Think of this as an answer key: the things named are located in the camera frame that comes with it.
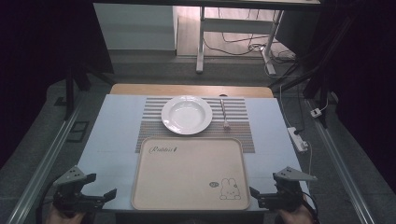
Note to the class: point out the beige tray with rabbit print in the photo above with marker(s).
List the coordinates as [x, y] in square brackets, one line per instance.
[190, 177]

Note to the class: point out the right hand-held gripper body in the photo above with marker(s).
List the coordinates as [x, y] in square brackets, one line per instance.
[288, 193]

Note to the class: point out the black plug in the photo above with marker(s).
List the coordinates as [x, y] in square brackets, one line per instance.
[299, 131]

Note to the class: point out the metal fork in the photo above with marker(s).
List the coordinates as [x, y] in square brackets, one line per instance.
[224, 115]

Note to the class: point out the small white adapter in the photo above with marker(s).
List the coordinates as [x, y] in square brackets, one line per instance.
[316, 112]

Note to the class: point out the white desk frame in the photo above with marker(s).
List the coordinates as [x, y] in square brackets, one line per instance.
[238, 25]

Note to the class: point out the white cabinet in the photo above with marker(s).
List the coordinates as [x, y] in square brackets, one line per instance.
[134, 28]

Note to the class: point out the white deep plate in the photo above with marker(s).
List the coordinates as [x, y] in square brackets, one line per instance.
[186, 115]

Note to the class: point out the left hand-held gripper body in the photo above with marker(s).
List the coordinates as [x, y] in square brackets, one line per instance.
[70, 194]

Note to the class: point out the striped woven placemat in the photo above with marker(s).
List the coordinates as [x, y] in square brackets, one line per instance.
[149, 130]

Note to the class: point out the person's right hand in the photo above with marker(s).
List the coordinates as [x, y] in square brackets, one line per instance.
[295, 216]

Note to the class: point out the person's left hand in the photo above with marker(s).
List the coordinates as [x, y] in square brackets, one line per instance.
[62, 216]

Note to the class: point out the aluminium floor rail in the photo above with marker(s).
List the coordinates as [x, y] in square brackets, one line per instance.
[342, 168]
[43, 158]

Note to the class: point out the black metal stand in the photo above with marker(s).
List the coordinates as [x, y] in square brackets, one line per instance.
[317, 71]

